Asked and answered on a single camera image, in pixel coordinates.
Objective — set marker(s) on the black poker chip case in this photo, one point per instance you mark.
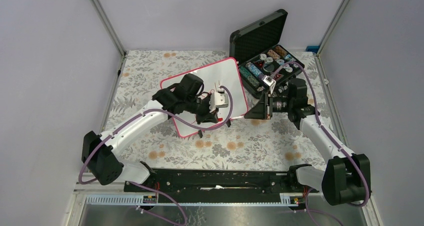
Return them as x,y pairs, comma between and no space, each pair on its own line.
257,50

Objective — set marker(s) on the blue object behind frame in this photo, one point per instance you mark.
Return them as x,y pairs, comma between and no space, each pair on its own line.
313,49

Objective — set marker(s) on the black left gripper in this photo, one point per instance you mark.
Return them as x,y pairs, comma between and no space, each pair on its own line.
208,116

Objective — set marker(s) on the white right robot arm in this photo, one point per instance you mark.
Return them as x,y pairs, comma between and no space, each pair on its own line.
347,176

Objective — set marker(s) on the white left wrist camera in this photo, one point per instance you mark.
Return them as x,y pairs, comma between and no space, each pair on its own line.
219,99

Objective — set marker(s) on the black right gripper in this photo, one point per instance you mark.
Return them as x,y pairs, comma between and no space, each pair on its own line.
259,111

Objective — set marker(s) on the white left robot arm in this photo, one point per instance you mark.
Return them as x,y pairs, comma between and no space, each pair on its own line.
185,101

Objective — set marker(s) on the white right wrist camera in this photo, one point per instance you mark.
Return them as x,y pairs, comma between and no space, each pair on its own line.
270,82

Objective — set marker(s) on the white cable duct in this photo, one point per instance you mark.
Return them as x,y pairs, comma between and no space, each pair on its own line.
190,200

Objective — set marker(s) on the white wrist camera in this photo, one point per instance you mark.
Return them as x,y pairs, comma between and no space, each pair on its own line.
270,82
219,99

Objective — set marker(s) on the floral tablecloth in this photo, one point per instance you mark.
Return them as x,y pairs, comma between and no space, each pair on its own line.
268,145

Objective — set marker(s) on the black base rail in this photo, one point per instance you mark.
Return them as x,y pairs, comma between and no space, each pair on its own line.
212,182

